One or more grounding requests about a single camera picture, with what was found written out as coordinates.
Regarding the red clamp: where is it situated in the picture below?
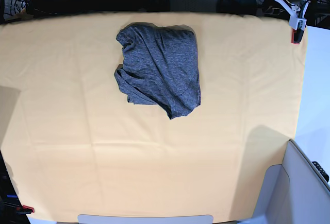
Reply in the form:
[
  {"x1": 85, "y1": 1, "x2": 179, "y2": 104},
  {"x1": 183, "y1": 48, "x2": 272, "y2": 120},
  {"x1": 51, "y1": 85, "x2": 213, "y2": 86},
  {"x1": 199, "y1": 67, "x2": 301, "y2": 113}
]
[
  {"x1": 291, "y1": 29, "x2": 305, "y2": 44},
  {"x1": 16, "y1": 205, "x2": 35, "y2": 215}
]

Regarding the black remote control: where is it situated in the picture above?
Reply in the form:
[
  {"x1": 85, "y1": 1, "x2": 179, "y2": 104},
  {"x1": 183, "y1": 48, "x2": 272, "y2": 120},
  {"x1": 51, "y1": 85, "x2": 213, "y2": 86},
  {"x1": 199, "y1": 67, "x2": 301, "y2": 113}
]
[{"x1": 312, "y1": 161, "x2": 329, "y2": 183}]

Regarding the dark round stool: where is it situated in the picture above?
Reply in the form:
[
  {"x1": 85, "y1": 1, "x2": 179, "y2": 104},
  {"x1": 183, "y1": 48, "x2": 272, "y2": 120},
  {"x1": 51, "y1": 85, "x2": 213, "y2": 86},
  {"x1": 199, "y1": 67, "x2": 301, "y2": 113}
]
[{"x1": 216, "y1": 0, "x2": 258, "y2": 15}]

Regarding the red clamp left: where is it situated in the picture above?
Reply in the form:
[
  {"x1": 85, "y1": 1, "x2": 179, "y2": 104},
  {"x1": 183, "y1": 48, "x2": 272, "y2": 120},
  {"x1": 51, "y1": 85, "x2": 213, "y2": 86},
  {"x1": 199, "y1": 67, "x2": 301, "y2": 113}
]
[{"x1": 16, "y1": 205, "x2": 35, "y2": 215}]

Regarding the grey long-sleeve T-shirt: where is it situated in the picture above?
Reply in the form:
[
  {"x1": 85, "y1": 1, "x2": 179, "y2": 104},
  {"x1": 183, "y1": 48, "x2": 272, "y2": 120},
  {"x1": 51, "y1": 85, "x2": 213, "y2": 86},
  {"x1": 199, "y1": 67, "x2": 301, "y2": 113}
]
[{"x1": 114, "y1": 23, "x2": 201, "y2": 119}]

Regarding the white box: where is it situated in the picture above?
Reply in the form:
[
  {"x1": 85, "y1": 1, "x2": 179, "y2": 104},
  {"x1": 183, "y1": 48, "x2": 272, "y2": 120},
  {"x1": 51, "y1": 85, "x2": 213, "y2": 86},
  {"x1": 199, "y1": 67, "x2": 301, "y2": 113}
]
[{"x1": 251, "y1": 140, "x2": 329, "y2": 223}]

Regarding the red clamp right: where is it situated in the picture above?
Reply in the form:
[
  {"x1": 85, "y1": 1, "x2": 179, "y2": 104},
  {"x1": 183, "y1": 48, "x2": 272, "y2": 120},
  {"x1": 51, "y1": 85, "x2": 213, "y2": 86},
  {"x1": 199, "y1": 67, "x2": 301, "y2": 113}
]
[{"x1": 291, "y1": 29, "x2": 305, "y2": 44}]

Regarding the yellow table cloth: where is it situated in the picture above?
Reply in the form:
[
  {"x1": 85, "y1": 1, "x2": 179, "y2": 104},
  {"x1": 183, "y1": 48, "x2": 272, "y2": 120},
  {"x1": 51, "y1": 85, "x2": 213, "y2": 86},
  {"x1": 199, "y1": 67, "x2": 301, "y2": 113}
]
[{"x1": 1, "y1": 13, "x2": 308, "y2": 222}]

